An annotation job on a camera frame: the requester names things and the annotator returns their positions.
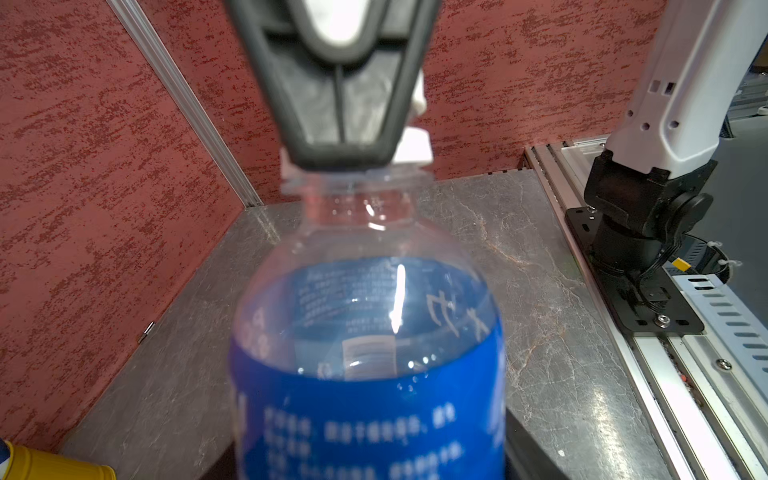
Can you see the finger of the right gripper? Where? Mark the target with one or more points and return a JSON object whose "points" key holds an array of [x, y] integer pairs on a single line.
{"points": [[337, 76]]}

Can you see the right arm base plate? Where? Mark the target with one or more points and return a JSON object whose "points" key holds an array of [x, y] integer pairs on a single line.
{"points": [[653, 306]]}

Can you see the aluminium mounting rail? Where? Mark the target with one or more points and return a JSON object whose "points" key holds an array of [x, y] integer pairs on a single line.
{"points": [[706, 416]]}

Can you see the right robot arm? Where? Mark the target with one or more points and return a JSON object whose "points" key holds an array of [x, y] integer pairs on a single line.
{"points": [[647, 183]]}

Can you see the yellow pencil cup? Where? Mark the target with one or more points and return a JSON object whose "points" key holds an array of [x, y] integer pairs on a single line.
{"points": [[22, 463]]}

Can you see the clear bottle blue label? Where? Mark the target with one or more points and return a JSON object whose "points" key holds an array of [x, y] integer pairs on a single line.
{"points": [[367, 345]]}

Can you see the perforated cable tray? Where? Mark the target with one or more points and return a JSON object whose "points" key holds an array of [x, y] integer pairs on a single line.
{"points": [[725, 315]]}

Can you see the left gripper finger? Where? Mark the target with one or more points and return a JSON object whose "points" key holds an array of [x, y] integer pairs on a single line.
{"points": [[524, 458]]}

